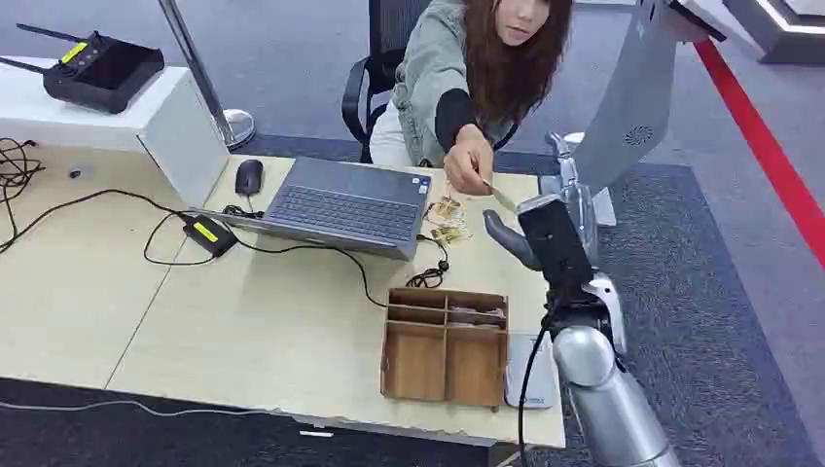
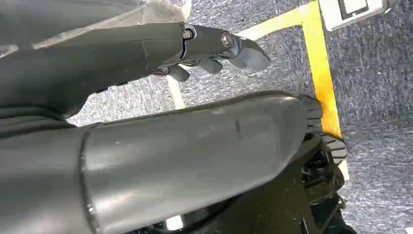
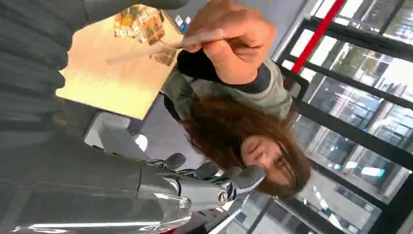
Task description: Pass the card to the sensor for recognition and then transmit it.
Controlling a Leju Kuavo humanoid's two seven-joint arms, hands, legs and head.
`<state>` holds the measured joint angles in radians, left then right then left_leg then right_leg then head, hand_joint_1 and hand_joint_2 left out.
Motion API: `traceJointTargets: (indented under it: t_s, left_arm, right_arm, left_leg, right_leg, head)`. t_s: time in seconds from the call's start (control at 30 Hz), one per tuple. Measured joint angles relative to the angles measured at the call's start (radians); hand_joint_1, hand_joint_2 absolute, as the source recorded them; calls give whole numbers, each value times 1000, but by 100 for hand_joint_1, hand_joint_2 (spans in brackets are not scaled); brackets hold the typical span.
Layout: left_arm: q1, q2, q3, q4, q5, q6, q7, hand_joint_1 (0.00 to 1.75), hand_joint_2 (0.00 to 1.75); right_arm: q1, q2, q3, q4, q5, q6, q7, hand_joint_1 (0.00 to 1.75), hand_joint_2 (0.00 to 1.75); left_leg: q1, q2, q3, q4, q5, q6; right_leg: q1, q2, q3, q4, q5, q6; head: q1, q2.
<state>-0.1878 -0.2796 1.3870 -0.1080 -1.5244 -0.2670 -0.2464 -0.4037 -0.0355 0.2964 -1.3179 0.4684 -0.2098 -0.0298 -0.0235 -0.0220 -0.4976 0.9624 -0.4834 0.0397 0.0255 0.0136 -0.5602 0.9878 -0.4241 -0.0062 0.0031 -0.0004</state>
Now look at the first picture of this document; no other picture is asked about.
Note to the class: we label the black office chair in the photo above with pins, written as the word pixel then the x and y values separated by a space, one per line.
pixel 387 45

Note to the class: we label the black power adapter yellow label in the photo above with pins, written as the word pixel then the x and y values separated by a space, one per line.
pixel 209 234

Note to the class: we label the pale card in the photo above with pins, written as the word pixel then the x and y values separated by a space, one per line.
pixel 503 196

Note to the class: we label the grey laptop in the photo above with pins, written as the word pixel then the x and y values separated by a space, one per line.
pixel 345 209

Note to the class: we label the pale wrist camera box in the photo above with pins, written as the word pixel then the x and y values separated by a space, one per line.
pixel 611 309

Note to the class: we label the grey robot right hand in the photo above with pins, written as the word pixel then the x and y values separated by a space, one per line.
pixel 555 248

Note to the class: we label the black remote controller with antennae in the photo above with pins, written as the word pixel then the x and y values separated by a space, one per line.
pixel 103 74

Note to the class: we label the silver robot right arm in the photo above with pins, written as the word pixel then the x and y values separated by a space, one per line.
pixel 612 399

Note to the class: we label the red floor tape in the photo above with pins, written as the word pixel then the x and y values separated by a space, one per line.
pixel 767 154

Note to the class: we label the stack of cards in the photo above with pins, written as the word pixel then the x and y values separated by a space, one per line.
pixel 477 316

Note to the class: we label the black computer mouse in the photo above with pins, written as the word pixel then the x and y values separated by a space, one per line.
pixel 249 176

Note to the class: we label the grey monitor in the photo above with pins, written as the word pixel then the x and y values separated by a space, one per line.
pixel 628 96

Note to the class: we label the flat white device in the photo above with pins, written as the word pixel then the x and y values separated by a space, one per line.
pixel 538 374

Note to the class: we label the white display platform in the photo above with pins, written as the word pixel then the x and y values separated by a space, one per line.
pixel 783 29

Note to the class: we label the wooden card box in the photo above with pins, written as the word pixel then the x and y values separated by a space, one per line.
pixel 445 361

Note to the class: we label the metal pole stand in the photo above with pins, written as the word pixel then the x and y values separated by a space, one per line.
pixel 206 84

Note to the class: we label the person's right hand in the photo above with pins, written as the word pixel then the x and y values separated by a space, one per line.
pixel 467 161

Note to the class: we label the person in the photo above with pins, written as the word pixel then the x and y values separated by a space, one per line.
pixel 438 71

